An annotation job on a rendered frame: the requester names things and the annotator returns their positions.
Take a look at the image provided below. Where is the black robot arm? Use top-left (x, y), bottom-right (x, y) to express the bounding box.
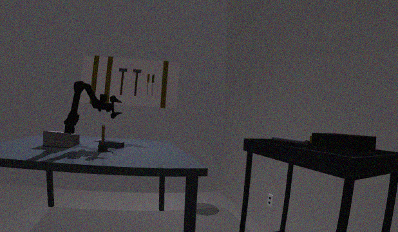
top-left (64, 81), bottom-right (111, 134)

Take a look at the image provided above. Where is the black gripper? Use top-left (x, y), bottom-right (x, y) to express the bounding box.
top-left (110, 95), bottom-right (122, 119)

